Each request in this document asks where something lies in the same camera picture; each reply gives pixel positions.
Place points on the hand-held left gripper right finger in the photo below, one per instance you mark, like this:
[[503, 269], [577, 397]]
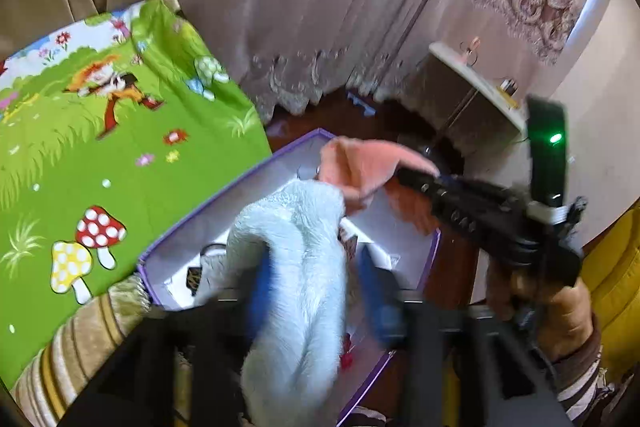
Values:
[[380, 302]]

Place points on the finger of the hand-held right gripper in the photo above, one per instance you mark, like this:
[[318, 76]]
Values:
[[452, 212], [430, 182]]

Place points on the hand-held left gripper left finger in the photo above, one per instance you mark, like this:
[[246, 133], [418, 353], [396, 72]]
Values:
[[259, 292]]

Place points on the light blue fluffy towel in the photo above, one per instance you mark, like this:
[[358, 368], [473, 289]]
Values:
[[300, 257]]

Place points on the leopard print scrunchie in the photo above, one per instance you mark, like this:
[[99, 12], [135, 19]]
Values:
[[194, 280]]

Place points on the salmon pink cloth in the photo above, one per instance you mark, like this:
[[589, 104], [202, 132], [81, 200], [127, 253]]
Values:
[[360, 167]]

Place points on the purple and white box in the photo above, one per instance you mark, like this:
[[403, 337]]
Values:
[[280, 172]]

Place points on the person's right forearm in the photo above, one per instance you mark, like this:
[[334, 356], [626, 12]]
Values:
[[580, 367]]

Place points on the person's right hand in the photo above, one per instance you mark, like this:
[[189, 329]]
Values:
[[550, 307]]

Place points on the yellow cloth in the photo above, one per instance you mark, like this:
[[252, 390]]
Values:
[[620, 282]]

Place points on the small blue floor item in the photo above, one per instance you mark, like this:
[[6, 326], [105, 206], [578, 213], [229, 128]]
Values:
[[361, 103]]

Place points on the white side table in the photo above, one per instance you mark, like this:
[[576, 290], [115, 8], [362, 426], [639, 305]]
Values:
[[475, 77]]

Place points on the green cartoon printed blanket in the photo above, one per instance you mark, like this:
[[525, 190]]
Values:
[[125, 187]]

